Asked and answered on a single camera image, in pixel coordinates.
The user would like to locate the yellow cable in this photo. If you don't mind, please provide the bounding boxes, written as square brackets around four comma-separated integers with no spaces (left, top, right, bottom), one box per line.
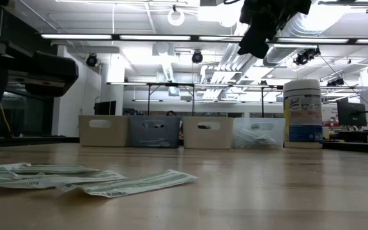
[0,102,13,135]

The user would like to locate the black distant workstation frame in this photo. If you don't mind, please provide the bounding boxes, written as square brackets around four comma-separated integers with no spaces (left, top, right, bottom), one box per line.
[107,81,284,118]

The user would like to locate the black bar LED light strip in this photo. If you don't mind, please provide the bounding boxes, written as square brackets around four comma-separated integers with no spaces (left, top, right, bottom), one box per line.
[40,33,368,45]

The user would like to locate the light grey plastic bin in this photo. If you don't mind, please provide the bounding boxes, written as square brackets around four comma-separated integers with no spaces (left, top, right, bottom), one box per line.
[78,114,130,147]

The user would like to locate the disinfecting wipes canister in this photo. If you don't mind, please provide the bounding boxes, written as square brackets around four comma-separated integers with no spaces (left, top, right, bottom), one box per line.
[282,79,324,150]

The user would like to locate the black round ceiling spotlight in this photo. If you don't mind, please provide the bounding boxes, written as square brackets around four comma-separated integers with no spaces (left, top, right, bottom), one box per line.
[191,50,204,65]
[86,53,99,68]
[293,46,321,66]

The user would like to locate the dark grey plastic bin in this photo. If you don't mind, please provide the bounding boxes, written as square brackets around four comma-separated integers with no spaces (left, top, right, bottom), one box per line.
[129,115,181,148]

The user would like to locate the black computer monitor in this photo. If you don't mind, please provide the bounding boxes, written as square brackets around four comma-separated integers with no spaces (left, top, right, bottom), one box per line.
[93,100,117,116]
[336,97,368,128]

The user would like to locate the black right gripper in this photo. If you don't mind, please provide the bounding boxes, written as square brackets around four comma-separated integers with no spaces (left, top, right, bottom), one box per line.
[236,0,312,60]

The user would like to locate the clear plastic bin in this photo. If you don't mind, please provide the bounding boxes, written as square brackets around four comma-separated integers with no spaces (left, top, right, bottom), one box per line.
[233,117,286,150]

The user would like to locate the white plastic bin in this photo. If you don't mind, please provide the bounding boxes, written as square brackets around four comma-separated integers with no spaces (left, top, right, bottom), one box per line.
[182,116,234,150]

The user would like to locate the silver ceiling air duct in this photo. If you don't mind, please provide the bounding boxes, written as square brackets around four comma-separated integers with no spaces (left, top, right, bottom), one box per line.
[262,0,368,66]

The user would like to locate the white ring ceiling lamp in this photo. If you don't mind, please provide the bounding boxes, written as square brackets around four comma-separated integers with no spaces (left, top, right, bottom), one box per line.
[167,7,186,27]

